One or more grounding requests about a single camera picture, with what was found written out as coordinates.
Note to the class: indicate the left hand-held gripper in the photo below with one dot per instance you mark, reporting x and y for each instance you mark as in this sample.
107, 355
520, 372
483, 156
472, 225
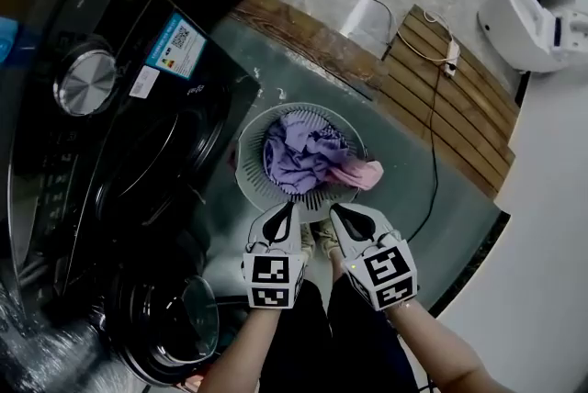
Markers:
271, 276

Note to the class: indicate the person's shoe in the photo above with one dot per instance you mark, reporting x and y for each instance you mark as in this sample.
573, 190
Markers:
308, 242
326, 237

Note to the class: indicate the person's right shoe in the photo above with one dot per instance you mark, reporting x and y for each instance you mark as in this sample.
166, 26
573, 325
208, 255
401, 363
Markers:
326, 237

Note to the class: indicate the black washing machine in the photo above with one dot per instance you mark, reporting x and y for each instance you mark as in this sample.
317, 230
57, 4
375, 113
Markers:
115, 14

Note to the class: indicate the pink clothes garment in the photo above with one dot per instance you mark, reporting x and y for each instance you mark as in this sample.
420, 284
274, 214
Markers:
363, 175

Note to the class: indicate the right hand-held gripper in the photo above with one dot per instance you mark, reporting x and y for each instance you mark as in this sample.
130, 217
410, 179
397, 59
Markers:
383, 274

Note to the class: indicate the wooden slat mat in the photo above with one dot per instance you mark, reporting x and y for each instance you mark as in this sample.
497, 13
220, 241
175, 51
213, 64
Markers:
450, 106

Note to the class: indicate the person's right leg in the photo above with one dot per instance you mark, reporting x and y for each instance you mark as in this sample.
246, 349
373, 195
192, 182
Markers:
336, 265

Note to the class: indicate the person's left forearm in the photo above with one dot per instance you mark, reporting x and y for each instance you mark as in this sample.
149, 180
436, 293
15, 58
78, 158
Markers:
248, 350

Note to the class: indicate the person's left shoe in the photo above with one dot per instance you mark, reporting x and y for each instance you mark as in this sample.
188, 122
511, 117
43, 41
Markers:
308, 242

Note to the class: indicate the brown wooden plank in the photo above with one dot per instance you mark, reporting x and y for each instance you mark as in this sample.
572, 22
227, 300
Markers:
312, 42

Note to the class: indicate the white toilet with open lid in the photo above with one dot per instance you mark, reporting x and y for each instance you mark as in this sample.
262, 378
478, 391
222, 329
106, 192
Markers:
519, 24

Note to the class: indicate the white power strip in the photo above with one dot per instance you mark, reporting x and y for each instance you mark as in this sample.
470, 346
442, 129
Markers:
452, 56

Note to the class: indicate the person's right forearm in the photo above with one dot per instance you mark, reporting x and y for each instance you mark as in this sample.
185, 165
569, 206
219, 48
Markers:
441, 350

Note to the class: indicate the pale green laundry basket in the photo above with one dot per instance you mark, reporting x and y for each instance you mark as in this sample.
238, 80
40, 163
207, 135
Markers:
250, 143

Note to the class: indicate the purple clothes garment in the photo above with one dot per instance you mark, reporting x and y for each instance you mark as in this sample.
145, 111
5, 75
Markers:
298, 152

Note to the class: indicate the person's black shorts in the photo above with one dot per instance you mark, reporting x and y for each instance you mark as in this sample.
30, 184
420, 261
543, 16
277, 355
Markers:
294, 336

